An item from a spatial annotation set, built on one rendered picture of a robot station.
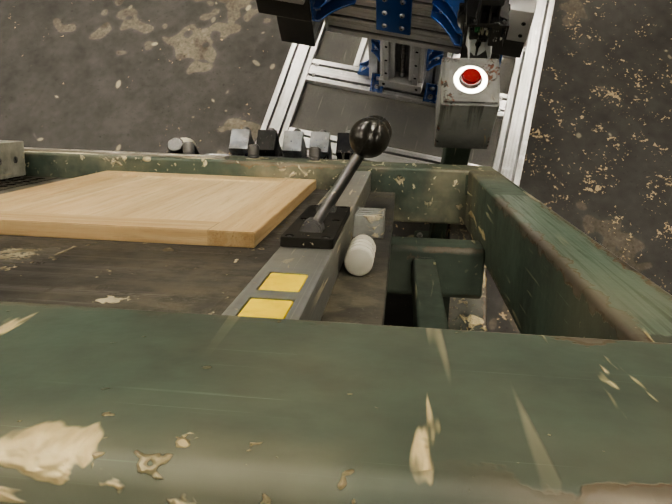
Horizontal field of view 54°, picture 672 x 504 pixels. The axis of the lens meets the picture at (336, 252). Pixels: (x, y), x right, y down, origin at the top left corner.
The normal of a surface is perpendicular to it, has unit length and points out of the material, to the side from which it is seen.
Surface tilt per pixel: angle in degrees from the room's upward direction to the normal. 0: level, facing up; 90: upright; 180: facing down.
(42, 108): 0
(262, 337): 55
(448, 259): 35
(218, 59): 0
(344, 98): 0
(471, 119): 90
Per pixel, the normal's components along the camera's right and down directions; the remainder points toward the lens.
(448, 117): -0.08, 0.92
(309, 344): 0.04, -0.97
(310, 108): -0.07, -0.38
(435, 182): -0.10, 0.22
